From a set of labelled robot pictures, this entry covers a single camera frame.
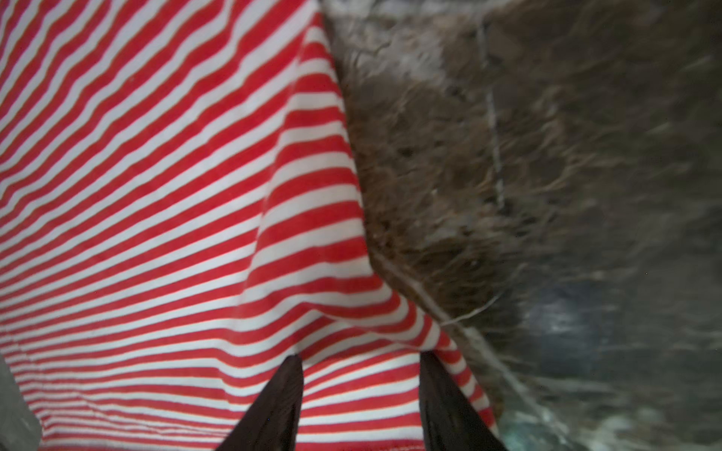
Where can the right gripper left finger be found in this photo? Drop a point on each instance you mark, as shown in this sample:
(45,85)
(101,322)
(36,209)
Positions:
(271,422)

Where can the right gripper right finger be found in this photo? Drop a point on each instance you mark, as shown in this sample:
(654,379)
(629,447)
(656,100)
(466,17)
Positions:
(449,421)

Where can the red white striped tank top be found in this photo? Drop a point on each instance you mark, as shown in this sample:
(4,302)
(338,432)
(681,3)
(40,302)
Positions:
(180,215)

